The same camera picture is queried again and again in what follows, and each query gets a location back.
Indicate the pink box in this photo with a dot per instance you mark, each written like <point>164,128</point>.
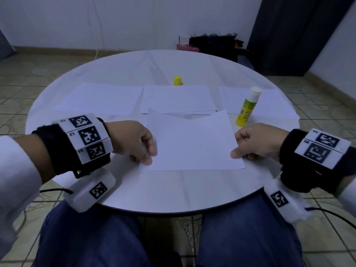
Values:
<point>188,47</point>

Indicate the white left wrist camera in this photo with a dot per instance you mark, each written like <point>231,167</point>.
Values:
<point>92,190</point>

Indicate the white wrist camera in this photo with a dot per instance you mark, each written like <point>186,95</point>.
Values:
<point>283,198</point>
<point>92,190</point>

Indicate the person's legs in blue jeans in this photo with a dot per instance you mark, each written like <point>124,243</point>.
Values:
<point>94,236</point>

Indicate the person's right forearm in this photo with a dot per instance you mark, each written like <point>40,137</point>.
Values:
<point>347,197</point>

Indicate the black right wristband with markers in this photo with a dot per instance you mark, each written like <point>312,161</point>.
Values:
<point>314,161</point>

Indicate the white paper stack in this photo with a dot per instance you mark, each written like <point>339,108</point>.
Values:
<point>272,102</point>
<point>100,99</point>

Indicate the black left wristband with markers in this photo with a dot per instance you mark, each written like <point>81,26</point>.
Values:
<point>75,144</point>

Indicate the black wristband with markers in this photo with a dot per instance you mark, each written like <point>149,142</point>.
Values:
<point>75,144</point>
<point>314,161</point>

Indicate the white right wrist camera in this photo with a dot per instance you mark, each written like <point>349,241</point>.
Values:
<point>283,198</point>

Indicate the person's left hand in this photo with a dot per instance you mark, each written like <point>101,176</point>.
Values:
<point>131,140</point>

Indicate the black wardrobe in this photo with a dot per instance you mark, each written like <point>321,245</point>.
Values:
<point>300,33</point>

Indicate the single white paper sheet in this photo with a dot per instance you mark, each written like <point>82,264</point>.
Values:
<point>178,100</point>
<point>192,141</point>

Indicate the yellow glue stick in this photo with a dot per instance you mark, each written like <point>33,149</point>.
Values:
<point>247,108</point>

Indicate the person's left forearm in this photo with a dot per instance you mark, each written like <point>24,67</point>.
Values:
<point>19,180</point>

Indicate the person's right hand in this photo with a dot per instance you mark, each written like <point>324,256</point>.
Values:
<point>258,140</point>

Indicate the blue suitcase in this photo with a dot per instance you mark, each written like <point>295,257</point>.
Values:
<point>245,61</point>

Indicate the black bag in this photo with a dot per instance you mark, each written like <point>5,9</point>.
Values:
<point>217,44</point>

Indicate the grey door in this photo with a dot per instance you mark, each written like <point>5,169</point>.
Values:
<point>4,44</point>

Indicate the yellow glue stick cap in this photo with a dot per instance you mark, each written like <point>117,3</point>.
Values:
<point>178,80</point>

